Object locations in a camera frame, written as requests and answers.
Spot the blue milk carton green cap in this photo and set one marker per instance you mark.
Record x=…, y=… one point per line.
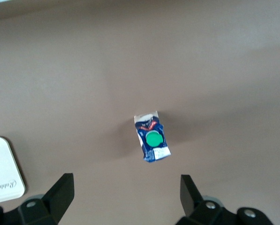
x=152, y=138

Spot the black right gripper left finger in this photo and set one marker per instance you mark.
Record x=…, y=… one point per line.
x=56, y=199

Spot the cream tray with rabbit print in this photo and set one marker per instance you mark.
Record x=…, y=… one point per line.
x=3, y=173

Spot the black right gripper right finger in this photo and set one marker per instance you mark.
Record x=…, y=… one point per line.
x=192, y=199

